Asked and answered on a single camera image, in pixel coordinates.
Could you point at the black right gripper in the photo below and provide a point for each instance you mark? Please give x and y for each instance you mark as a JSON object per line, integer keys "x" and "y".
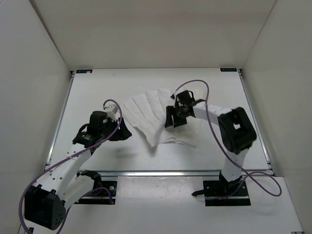
{"x": 169, "y": 110}

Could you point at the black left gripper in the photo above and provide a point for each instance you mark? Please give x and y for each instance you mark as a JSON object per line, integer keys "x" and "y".
{"x": 122, "y": 132}

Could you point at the white pleated skirt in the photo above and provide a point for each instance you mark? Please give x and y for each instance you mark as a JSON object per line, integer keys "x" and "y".
{"x": 146, "y": 112}

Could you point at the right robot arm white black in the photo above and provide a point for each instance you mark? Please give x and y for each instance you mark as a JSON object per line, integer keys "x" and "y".
{"x": 231, "y": 128}

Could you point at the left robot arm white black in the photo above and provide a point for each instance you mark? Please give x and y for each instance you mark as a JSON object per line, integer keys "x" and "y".
{"x": 50, "y": 196}

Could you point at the right corner label sticker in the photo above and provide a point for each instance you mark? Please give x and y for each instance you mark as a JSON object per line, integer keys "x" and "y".
{"x": 228, "y": 69}

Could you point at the corner label sticker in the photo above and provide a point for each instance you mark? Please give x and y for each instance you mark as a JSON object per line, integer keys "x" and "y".
{"x": 228, "y": 69}
{"x": 84, "y": 71}

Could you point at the left corner label sticker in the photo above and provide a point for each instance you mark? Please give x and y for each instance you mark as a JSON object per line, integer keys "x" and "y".
{"x": 84, "y": 71}

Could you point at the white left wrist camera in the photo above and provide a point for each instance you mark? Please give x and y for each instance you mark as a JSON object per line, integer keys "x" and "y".
{"x": 111, "y": 111}

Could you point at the aluminium front table rail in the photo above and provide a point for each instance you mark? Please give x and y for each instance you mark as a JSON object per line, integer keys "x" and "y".
{"x": 159, "y": 173}

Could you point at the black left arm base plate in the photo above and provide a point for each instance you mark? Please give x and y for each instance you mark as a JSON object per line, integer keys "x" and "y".
{"x": 105, "y": 196}

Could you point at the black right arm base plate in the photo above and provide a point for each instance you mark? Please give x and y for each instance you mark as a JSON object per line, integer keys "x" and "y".
{"x": 217, "y": 196}

